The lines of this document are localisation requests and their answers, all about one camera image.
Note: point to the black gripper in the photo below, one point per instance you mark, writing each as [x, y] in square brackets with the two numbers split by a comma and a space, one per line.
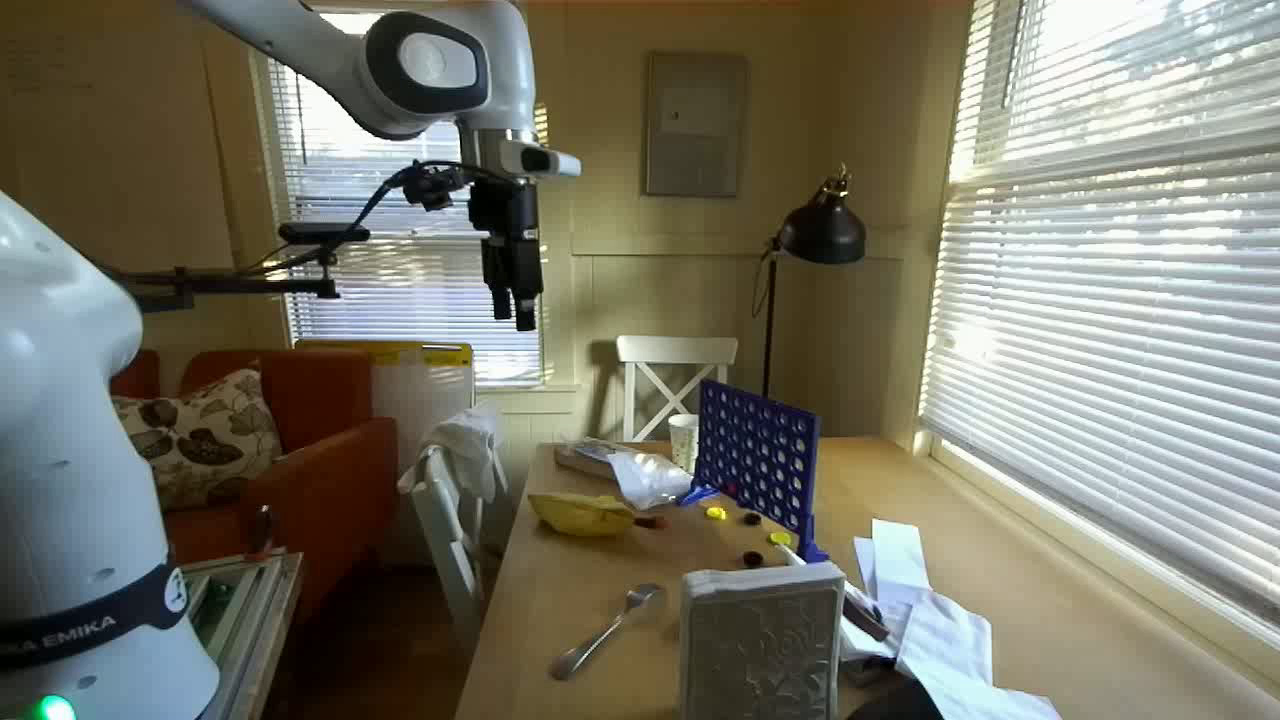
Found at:
[506, 226]

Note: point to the blue connect four grid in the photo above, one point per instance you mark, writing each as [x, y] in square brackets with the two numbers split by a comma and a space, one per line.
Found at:
[704, 402]

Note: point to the yellow banana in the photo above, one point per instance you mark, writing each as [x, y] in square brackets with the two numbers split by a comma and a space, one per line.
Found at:
[582, 514]

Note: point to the white patterned hardcover book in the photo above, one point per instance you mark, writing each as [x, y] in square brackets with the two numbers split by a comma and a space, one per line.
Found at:
[760, 646]

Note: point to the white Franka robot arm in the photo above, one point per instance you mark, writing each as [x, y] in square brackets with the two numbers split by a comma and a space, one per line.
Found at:
[66, 465]

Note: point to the illustrated paperback book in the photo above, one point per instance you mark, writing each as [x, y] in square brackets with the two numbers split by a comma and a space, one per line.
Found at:
[582, 463]

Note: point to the white framed window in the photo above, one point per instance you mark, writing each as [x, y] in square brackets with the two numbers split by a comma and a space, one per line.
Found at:
[441, 285]

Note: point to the translucent bin yellow lid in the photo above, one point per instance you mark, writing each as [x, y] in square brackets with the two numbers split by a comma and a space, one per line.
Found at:
[412, 402]

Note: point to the white towel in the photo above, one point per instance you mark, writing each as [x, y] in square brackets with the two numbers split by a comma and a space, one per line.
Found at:
[465, 444]

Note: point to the white cross-back wooden chair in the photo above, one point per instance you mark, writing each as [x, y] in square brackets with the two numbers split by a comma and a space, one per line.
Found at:
[672, 351]

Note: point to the white crumpled napkin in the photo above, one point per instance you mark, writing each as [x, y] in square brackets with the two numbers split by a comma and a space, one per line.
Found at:
[644, 476]

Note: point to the red plastic game chip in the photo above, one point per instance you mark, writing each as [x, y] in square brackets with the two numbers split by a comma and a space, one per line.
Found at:
[650, 522]

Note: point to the orange sofa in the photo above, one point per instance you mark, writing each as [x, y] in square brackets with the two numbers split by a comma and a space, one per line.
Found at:
[322, 480]

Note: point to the yellow plastic game chip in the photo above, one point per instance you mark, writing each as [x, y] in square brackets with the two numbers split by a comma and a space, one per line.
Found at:
[783, 539]
[716, 514]

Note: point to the black floor lamp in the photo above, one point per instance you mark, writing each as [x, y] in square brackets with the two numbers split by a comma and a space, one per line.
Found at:
[825, 228]

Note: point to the black plastic game chip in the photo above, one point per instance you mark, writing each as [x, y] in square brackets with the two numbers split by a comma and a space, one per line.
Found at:
[753, 559]
[748, 516]

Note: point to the leaf patterned pillow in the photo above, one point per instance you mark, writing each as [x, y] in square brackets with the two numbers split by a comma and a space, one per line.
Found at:
[201, 441]

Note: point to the silver fork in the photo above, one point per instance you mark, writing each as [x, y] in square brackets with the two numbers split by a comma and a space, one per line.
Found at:
[600, 642]

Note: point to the stack of framed panels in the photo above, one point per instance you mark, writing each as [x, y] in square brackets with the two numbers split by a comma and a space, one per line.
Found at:
[247, 624]

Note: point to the white folded paper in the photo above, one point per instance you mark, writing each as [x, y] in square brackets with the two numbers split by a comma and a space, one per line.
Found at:
[864, 651]

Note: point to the loose white paper sheets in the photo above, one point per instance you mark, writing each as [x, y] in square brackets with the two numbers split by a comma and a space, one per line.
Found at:
[953, 642]

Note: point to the white window blinds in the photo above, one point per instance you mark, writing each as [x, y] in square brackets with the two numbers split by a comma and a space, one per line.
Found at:
[1107, 335]

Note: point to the black stereo camera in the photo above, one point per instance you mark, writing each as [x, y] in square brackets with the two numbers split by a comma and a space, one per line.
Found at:
[326, 235]

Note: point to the framed wall picture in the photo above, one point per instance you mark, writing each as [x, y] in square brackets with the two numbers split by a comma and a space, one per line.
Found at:
[693, 126]

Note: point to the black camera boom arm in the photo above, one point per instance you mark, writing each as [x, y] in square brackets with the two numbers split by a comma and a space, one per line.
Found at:
[224, 281]

